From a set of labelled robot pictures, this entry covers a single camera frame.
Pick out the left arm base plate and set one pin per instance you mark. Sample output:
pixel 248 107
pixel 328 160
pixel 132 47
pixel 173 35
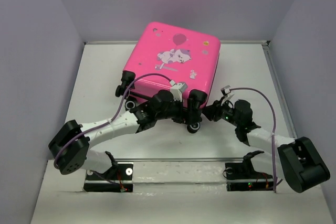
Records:
pixel 118 180

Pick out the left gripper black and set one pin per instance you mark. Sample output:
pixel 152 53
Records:
pixel 190 116

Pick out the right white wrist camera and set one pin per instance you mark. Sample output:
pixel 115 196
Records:
pixel 227 93

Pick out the pink hard-shell suitcase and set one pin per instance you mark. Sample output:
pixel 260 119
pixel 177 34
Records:
pixel 180 54

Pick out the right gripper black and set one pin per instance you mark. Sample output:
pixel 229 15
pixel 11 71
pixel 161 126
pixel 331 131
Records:
pixel 214 109

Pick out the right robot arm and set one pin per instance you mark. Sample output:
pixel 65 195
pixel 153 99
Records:
pixel 297 160

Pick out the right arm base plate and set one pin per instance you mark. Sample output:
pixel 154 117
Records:
pixel 241 178

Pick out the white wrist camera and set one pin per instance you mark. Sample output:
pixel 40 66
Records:
pixel 178 89
pixel 227 93

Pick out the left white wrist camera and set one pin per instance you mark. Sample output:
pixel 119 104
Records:
pixel 178 89

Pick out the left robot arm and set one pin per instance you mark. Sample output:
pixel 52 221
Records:
pixel 72 146

